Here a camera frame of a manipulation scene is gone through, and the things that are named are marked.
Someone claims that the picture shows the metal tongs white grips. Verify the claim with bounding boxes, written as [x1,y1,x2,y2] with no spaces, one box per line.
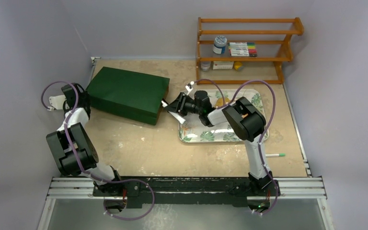
[161,99,186,125]

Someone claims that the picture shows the green paper bag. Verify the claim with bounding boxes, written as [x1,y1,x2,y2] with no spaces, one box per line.
[86,67,170,126]

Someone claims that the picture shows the brown fake bread slice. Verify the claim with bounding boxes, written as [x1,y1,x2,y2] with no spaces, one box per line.
[215,97,231,108]

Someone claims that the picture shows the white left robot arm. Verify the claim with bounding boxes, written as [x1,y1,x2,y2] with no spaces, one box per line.
[46,83,124,196]

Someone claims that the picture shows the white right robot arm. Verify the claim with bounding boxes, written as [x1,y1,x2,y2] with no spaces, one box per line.
[161,90,272,195]

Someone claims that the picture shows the leaf pattern serving tray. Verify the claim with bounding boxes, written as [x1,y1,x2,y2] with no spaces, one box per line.
[178,89,265,143]

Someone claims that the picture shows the small grey jar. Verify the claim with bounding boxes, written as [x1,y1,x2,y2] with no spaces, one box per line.
[200,61,211,71]

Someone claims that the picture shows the white green small box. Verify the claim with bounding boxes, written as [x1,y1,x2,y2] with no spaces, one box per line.
[212,61,234,70]

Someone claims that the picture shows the small yellow object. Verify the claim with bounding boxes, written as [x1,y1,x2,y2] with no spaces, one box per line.
[233,61,243,71]

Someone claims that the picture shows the blue jar patterned lid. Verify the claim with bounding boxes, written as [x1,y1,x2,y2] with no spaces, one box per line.
[213,35,228,55]

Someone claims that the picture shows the orange wooden shelf rack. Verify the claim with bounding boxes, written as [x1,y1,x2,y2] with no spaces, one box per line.
[195,17,304,84]

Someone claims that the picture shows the set of coloured markers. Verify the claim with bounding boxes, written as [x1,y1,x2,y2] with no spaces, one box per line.
[229,42,257,57]

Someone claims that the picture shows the green white marker pen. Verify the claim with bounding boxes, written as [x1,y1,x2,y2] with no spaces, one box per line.
[265,153,286,158]

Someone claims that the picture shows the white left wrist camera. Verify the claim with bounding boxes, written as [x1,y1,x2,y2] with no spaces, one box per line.
[47,95,66,111]

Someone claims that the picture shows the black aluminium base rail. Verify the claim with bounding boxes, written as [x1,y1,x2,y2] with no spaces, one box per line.
[47,176,327,211]

